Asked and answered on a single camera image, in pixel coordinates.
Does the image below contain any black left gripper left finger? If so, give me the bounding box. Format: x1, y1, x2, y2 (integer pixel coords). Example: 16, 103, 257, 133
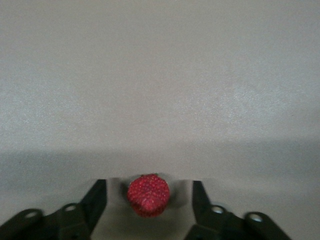
0, 178, 108, 240

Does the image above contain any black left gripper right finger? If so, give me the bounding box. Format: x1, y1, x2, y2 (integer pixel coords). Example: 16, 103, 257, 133
191, 179, 292, 240

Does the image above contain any red strawberry with green cap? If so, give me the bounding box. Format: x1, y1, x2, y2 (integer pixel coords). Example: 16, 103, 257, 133
126, 173, 171, 218

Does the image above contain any brown table mat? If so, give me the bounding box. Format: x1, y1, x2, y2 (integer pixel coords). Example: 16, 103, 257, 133
0, 0, 320, 240

